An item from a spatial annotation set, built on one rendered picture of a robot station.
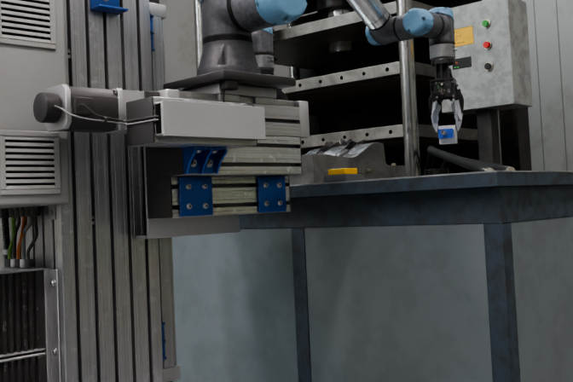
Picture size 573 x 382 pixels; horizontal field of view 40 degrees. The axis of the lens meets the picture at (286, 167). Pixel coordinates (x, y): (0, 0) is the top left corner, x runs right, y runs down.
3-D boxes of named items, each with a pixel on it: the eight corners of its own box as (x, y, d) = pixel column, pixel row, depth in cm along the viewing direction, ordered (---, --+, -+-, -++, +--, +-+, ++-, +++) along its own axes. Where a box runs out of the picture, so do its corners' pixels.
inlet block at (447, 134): (452, 141, 224) (451, 122, 224) (434, 141, 226) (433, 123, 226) (457, 143, 237) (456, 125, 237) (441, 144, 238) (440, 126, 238)
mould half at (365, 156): (314, 183, 234) (311, 138, 235) (251, 188, 252) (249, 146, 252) (407, 182, 272) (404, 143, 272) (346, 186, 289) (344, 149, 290)
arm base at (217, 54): (225, 72, 175) (223, 28, 175) (183, 83, 185) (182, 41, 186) (274, 78, 185) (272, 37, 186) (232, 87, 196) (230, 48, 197)
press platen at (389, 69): (406, 72, 309) (406, 60, 309) (214, 106, 382) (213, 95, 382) (494, 88, 364) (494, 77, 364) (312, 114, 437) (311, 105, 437)
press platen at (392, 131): (409, 136, 307) (409, 123, 308) (216, 157, 380) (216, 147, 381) (498, 141, 363) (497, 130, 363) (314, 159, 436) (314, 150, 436)
